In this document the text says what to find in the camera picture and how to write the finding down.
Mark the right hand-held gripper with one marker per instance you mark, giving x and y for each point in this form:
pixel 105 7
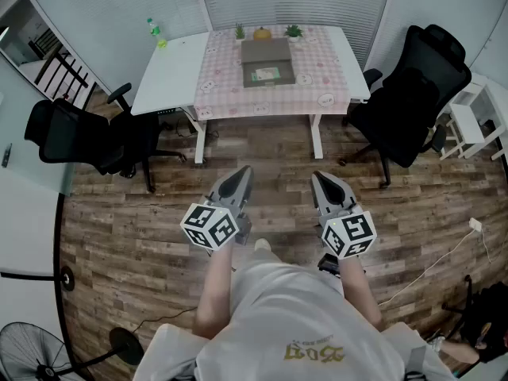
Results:
pixel 349 234

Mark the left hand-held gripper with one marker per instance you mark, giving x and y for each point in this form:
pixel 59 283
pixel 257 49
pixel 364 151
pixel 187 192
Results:
pixel 216 228

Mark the small package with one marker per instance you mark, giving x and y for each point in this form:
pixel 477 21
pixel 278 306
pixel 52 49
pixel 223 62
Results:
pixel 265 74

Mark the grey box container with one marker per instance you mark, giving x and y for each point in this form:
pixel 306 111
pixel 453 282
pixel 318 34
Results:
pixel 266 54

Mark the person's right forearm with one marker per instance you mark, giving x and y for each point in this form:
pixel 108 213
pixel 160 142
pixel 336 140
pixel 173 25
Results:
pixel 359 292

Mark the person's left forearm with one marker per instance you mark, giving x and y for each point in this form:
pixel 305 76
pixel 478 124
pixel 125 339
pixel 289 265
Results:
pixel 214 288

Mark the person's light shoe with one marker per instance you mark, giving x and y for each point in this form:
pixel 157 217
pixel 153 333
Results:
pixel 262 245

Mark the pink checked tablecloth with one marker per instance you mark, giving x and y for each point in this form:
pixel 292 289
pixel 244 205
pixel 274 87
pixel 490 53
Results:
pixel 222 78

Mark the white desk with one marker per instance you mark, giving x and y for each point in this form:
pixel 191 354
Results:
pixel 355 66
pixel 170 78

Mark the person's white t-shirt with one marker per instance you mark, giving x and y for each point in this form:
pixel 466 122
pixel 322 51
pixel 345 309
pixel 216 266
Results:
pixel 301 324

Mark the black office chair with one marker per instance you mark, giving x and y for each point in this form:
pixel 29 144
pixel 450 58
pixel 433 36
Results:
pixel 412 93
pixel 79 137

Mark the orange pumpkin ornament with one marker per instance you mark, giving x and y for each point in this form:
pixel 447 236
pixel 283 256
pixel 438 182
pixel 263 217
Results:
pixel 262 34

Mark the white power adapter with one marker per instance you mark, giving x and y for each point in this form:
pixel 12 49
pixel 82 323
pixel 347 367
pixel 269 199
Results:
pixel 475 224

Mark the small green potted plant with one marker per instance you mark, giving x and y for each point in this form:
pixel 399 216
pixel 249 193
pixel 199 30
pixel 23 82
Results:
pixel 293 32
pixel 239 31

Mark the small yellow-green object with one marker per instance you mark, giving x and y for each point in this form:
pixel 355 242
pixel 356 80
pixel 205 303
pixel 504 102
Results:
pixel 161 43

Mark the black stand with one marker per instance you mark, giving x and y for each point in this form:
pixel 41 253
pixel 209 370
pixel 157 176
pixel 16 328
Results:
pixel 462 308

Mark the green plastic bottle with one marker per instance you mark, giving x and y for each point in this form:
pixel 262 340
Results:
pixel 154 28

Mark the round black door stop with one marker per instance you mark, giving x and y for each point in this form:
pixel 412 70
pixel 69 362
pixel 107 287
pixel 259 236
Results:
pixel 67 279

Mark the black railing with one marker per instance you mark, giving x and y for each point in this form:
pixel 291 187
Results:
pixel 65 71

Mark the black standing fan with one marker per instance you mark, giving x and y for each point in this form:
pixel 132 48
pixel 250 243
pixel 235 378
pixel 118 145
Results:
pixel 28 351

